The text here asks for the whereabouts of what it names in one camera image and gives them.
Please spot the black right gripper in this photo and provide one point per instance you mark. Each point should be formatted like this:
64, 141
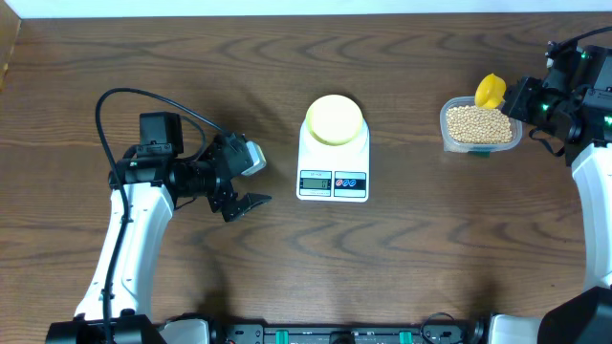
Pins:
517, 97

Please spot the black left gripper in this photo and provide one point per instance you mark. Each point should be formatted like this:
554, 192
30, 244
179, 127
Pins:
225, 174

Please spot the yellow plastic measuring scoop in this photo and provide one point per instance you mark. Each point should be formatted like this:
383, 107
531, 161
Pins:
489, 93

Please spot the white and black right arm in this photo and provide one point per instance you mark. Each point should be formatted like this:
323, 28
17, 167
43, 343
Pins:
573, 104

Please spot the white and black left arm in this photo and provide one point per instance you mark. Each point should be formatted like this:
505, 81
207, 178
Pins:
146, 185

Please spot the white digital kitchen scale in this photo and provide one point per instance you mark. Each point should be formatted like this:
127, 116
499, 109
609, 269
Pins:
328, 173

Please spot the pale yellow bowl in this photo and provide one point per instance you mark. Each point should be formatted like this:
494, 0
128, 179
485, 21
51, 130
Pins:
334, 120

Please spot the clear container of soybeans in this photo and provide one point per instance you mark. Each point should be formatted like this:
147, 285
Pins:
467, 128

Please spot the brown cardboard panel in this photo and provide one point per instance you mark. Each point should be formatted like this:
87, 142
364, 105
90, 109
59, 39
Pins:
10, 27

